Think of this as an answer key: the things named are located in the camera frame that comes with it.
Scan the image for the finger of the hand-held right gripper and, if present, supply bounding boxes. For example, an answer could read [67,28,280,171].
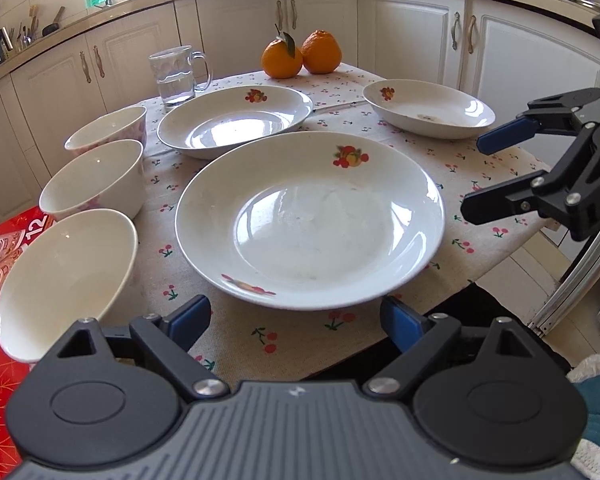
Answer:
[476,87,600,156]
[461,170,588,241]

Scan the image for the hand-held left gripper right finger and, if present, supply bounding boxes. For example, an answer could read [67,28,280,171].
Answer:
[365,296,549,402]

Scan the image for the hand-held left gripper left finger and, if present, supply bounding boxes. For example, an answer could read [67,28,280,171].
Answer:
[40,295,231,402]

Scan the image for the small white fruit-print plate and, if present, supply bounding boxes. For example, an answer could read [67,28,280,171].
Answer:
[362,80,496,140]

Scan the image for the plain white ceramic bowl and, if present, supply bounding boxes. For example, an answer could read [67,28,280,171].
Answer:
[0,208,139,364]

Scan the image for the large white fruit-print plate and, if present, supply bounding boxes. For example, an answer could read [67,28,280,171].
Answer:
[175,131,447,311]

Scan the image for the white bowl faint pink print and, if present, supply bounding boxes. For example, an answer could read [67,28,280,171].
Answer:
[39,139,145,222]

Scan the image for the medium white fruit-print plate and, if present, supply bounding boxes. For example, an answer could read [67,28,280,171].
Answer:
[157,85,314,160]

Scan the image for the white bowl pink floral print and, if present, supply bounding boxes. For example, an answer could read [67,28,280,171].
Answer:
[64,106,147,156]

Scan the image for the dark cloth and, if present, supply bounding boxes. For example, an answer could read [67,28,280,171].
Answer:
[300,282,573,386]

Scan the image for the cherry-print tablecloth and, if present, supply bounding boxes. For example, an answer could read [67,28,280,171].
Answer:
[132,62,571,386]

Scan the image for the red cardboard gift box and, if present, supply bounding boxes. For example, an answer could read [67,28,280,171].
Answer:
[0,205,56,480]

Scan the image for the clear glass mug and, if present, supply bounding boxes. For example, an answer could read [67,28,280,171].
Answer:
[148,46,214,111]

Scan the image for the orange with green leaf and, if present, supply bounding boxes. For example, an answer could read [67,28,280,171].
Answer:
[261,31,304,80]

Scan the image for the white kitchen cabinets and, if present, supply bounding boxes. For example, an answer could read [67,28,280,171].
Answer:
[0,0,600,231]

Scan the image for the small black pan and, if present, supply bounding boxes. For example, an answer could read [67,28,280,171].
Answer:
[41,6,67,38]

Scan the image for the utensil holder with utensils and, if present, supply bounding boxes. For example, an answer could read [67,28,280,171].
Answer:
[7,5,41,51]

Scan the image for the aluminium frame leg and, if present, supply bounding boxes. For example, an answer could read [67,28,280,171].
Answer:
[529,220,600,337]

